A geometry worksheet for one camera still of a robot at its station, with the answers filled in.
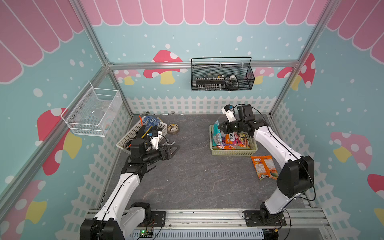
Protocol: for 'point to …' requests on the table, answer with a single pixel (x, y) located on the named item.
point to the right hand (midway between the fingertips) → (219, 125)
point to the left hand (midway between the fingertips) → (175, 149)
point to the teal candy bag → (216, 134)
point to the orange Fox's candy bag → (230, 146)
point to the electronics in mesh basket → (214, 82)
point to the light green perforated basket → (218, 151)
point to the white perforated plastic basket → (132, 133)
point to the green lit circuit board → (145, 234)
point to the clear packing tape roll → (173, 129)
